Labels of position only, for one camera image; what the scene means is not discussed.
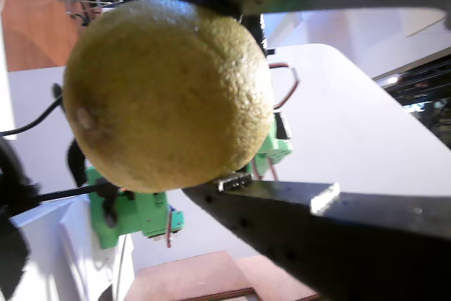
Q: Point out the dark shelf unit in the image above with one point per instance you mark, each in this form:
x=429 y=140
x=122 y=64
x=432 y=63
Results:
x=423 y=96

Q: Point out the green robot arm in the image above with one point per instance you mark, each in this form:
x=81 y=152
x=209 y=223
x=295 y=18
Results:
x=137 y=216

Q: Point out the black table clamp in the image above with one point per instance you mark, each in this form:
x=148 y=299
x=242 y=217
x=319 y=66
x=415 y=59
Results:
x=109 y=206

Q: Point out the yellow lemon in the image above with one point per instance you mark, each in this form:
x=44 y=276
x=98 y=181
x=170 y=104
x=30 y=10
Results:
x=165 y=96

